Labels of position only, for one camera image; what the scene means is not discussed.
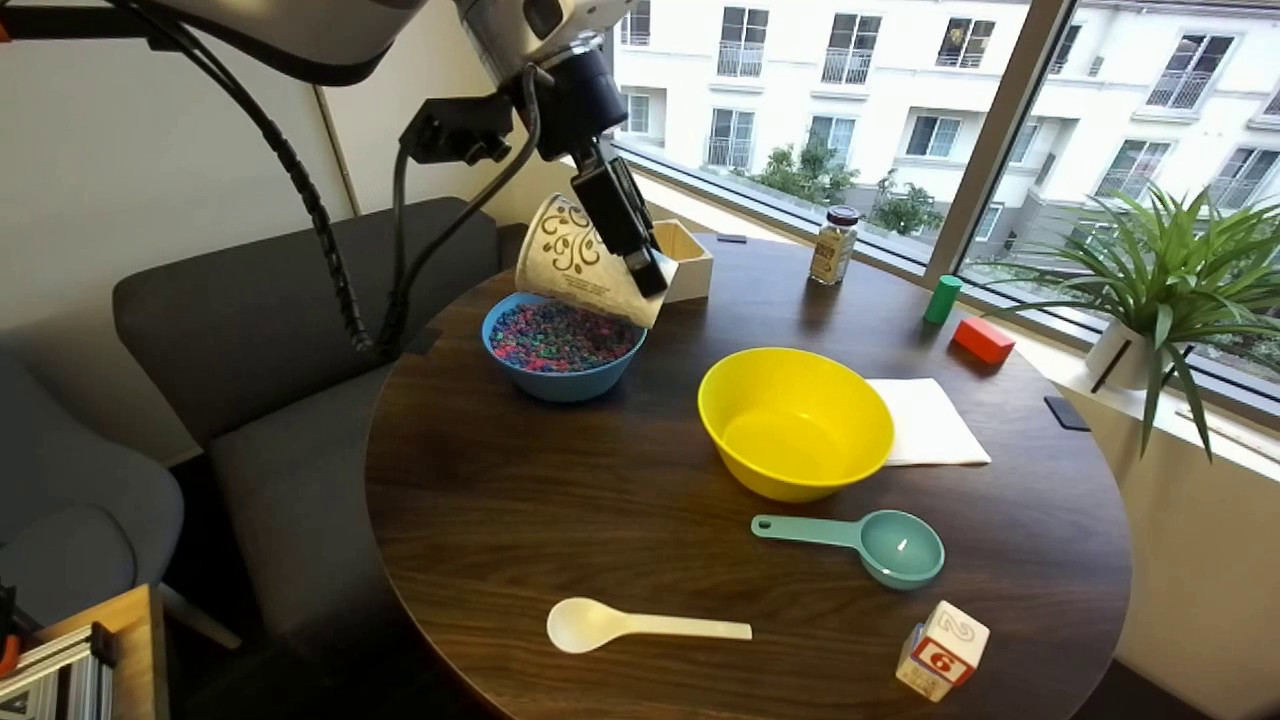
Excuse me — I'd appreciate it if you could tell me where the teal measuring scoop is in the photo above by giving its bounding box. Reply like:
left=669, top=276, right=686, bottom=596
left=750, top=504, right=952, bottom=596

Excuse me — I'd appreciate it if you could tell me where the small white carton box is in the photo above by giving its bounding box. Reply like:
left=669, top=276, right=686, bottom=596
left=892, top=596, right=995, bottom=709

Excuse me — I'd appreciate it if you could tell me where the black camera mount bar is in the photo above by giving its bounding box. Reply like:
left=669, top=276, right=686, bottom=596
left=0, top=5, right=168, bottom=44

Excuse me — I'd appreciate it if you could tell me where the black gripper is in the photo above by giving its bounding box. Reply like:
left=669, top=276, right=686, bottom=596
left=538, top=44, right=673, bottom=305

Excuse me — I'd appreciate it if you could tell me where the green block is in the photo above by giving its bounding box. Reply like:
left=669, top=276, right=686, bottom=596
left=920, top=273, right=969, bottom=334

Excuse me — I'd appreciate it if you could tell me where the green potted plant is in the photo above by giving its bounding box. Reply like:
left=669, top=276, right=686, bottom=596
left=1023, top=185, right=1280, bottom=464

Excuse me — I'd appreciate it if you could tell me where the white wooden box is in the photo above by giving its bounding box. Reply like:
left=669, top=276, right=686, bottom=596
left=647, top=215, right=716, bottom=310

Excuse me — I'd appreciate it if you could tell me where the dark grey armchair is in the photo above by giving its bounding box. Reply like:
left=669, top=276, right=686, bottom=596
left=111, top=196, right=538, bottom=646

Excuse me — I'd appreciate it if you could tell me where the white paper napkin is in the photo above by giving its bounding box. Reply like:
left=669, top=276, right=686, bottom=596
left=865, top=376, right=995, bottom=473

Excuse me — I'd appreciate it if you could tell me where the glass jar with black lid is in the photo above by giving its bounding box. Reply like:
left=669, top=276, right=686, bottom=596
left=804, top=208, right=865, bottom=294

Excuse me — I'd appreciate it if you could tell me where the window frame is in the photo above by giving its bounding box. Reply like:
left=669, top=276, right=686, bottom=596
left=583, top=0, right=1280, bottom=424

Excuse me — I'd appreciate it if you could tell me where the yellow plastic bowl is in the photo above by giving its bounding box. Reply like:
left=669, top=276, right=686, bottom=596
left=693, top=346, right=900, bottom=510

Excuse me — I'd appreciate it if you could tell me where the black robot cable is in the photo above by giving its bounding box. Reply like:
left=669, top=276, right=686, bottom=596
left=115, top=0, right=551, bottom=369

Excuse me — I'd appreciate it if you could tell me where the aluminium and wood robot stand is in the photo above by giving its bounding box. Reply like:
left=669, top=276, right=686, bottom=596
left=0, top=581, right=172, bottom=720

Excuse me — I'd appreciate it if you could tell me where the red block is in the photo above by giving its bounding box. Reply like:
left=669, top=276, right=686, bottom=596
left=948, top=315, right=1020, bottom=372

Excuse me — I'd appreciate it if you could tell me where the white plastic spoon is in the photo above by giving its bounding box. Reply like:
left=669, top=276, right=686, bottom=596
left=544, top=593, right=756, bottom=659

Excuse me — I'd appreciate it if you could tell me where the blue plastic bowl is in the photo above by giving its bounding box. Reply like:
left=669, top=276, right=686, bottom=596
left=476, top=287, right=657, bottom=409

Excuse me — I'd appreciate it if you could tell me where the white patterned paper coffee cup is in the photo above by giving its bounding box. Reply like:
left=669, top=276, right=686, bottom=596
left=514, top=194, right=673, bottom=334

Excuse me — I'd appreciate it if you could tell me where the colourful cereal in blue bowl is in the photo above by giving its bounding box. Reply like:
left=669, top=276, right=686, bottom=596
left=487, top=299, right=643, bottom=376

